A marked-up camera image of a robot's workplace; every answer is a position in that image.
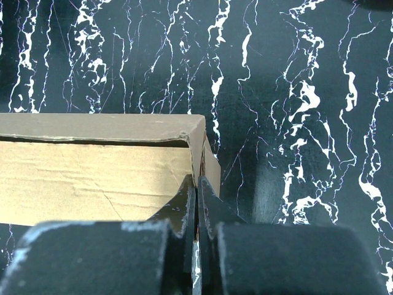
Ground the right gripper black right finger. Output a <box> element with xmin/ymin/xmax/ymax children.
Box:
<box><xmin>198</xmin><ymin>176</ymin><xmax>387</xmax><ymax>294</ymax></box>

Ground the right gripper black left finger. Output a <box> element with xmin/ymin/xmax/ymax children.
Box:
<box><xmin>1</xmin><ymin>175</ymin><xmax>196</xmax><ymax>294</ymax></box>

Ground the brown cardboard box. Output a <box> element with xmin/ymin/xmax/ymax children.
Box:
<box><xmin>1</xmin><ymin>113</ymin><xmax>221</xmax><ymax>226</ymax></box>

